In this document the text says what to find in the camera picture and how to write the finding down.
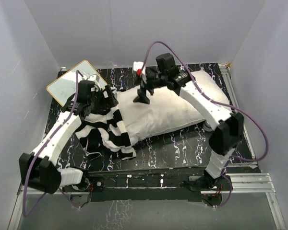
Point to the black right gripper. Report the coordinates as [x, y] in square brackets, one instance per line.
[141, 96]

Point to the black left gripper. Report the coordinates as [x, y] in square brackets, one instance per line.
[108, 102]

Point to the white pillow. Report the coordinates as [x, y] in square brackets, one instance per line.
[168, 112]

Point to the black white striped pillowcase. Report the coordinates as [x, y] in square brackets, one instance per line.
[106, 133]

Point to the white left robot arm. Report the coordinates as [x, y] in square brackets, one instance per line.
[38, 168]

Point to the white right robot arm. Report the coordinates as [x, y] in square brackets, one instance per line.
[223, 140]

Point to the yellow framed whiteboard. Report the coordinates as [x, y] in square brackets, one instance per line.
[63, 87]

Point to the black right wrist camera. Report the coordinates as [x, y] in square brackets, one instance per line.
[165, 62]

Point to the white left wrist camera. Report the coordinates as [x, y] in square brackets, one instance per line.
[93, 77]

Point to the aluminium table frame rail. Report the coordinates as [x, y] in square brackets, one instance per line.
[157, 200]

